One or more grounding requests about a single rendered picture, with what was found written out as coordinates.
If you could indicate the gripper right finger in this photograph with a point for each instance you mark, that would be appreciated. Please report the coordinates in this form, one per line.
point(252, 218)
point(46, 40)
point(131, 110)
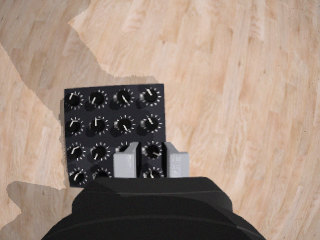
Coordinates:
point(174, 163)

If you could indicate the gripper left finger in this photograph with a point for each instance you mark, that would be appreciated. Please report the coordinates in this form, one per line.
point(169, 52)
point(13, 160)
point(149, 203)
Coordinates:
point(127, 164)

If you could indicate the black knob box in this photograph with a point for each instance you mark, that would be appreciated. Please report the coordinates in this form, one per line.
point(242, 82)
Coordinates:
point(130, 110)

